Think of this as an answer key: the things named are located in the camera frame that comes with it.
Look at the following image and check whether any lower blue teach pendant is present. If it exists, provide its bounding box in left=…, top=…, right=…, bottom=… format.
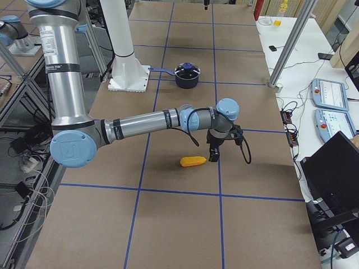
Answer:
left=315, top=108, right=357, bottom=143

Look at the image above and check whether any black cable on corn arm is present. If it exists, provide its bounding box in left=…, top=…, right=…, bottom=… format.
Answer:
left=186, top=106, right=252, bottom=165

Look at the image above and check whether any upper blue teach pendant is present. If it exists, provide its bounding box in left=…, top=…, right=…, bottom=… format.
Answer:
left=311, top=78, right=349, bottom=112

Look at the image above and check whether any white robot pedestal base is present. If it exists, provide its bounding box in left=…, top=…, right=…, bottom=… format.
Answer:
left=100, top=1, right=150, bottom=92

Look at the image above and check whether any aluminium frame post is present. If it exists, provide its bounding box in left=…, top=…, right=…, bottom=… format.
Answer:
left=268, top=0, right=317, bottom=93

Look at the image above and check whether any blue teach pendant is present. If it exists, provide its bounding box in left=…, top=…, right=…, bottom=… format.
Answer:
left=315, top=108, right=357, bottom=143
left=311, top=78, right=349, bottom=112

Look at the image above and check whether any black wrist camera mount corn arm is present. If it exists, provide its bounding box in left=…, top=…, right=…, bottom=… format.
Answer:
left=231, top=125, right=244, bottom=147

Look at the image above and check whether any glass pot lid blue knob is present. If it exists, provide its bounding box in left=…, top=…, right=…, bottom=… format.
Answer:
left=174, top=62, right=201, bottom=79

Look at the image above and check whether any silver robot arm with corn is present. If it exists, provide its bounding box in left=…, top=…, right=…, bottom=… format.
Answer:
left=26, top=1, right=245, bottom=168

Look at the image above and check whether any black laptop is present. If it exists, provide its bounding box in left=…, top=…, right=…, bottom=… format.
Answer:
left=299, top=130, right=359, bottom=225

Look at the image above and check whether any black gripper corn arm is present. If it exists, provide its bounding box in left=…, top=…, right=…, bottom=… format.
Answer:
left=206, top=129, right=232, bottom=163

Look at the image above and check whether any dark blue saucepan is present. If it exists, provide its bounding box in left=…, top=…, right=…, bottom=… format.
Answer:
left=149, top=67, right=200, bottom=89

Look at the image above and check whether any yellow corn cob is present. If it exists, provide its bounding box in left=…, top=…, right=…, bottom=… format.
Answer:
left=180, top=156, right=207, bottom=167

